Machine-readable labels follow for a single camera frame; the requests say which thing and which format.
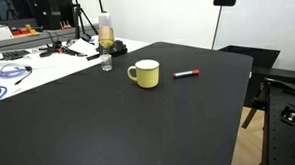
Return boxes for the red and blue marker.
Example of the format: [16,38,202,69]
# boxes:
[172,68,200,79]

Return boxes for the inverted bottle with yellow liquid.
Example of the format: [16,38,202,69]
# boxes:
[96,11,116,50]

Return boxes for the white paper sheet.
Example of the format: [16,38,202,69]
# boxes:
[66,37,100,58]

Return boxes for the black bottle stand base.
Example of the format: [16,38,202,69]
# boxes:
[85,39,129,61]

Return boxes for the black angled bracket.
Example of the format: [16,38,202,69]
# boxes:
[263,76,295,97]

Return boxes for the grey workbench shelf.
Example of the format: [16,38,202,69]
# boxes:
[0,25,101,54]

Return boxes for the black perforated breadboard table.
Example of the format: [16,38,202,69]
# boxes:
[258,82,295,165]

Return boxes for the black keyboard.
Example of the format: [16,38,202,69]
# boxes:
[0,49,31,62]

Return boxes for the black tripod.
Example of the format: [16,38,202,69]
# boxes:
[71,0,100,41]

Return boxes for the black monitor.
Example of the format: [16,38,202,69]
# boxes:
[33,0,76,32]

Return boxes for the yellow enamel mug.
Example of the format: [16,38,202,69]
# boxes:
[126,58,162,90]

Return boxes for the black flat box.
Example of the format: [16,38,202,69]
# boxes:
[253,66,295,88]

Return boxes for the wooden table leg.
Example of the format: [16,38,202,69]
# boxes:
[239,85,270,129]

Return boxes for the coiled light blue cable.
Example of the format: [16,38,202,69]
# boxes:
[0,62,31,80]

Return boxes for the metal clamp mount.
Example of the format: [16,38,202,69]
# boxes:
[280,103,295,127]

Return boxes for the red and orange blocks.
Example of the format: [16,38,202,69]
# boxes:
[10,23,40,37]

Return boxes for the small clear glass jar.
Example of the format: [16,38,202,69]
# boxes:
[99,52,114,73]

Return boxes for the black probe cable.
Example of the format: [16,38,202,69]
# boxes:
[13,64,34,86]

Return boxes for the black and orange hand tools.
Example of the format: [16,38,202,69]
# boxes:
[38,40,88,60]

